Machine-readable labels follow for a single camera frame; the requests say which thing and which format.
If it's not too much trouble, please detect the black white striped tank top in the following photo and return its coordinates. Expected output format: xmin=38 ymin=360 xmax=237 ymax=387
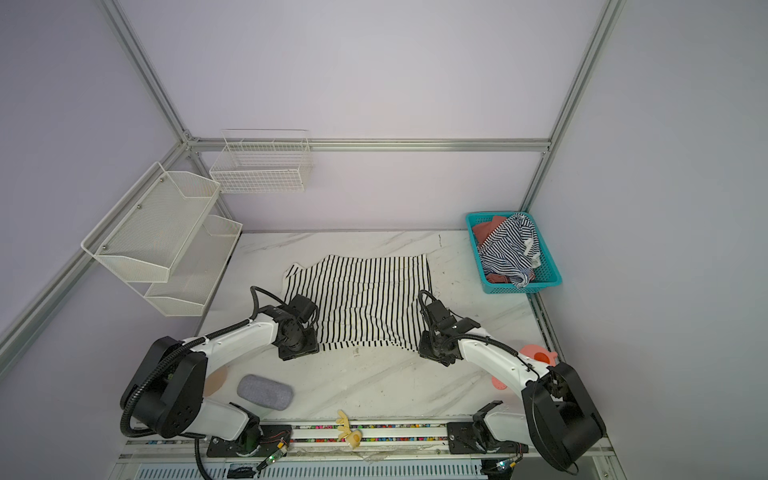
xmin=283 ymin=254 xmax=432 ymax=352

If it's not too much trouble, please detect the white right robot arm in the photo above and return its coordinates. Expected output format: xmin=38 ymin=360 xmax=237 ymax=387
xmin=418 ymin=290 xmax=606 ymax=479

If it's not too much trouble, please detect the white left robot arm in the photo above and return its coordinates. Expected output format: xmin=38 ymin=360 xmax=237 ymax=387
xmin=119 ymin=294 xmax=319 ymax=443

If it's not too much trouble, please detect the navy striped tank top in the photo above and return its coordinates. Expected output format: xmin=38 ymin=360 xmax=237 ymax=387
xmin=477 ymin=213 xmax=541 ymax=288

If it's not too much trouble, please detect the red tank top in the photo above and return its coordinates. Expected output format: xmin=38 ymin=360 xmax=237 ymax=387
xmin=472 ymin=216 xmax=507 ymax=247

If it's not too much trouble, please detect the grey felt pouch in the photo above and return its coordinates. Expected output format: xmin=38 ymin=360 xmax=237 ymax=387
xmin=237 ymin=374 xmax=294 ymax=411

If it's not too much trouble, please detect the potted green plant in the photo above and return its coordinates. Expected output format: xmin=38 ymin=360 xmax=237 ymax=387
xmin=203 ymin=366 xmax=229 ymax=398

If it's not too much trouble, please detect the teal plastic basket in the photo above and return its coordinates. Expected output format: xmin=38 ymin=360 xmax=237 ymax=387
xmin=466 ymin=212 xmax=562 ymax=294

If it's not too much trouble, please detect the yellow banana toy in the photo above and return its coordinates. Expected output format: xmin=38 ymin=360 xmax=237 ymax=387
xmin=335 ymin=410 xmax=363 ymax=449

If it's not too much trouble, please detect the white mesh two-tier shelf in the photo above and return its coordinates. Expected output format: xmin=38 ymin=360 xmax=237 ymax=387
xmin=81 ymin=163 xmax=242 ymax=317

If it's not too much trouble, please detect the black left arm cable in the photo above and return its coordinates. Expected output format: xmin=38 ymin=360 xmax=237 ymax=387
xmin=248 ymin=285 xmax=286 ymax=322

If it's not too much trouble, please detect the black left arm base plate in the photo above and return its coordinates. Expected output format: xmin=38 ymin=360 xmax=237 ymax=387
xmin=206 ymin=424 xmax=293 ymax=458

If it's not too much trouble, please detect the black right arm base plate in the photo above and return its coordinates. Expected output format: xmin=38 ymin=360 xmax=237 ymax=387
xmin=446 ymin=400 xmax=529 ymax=454

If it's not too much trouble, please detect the white wire wall basket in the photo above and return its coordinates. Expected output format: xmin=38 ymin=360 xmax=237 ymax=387
xmin=209 ymin=129 xmax=314 ymax=194

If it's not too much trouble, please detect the aluminium frame rail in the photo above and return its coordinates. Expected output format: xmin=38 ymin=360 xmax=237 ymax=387
xmin=188 ymin=138 xmax=551 ymax=152

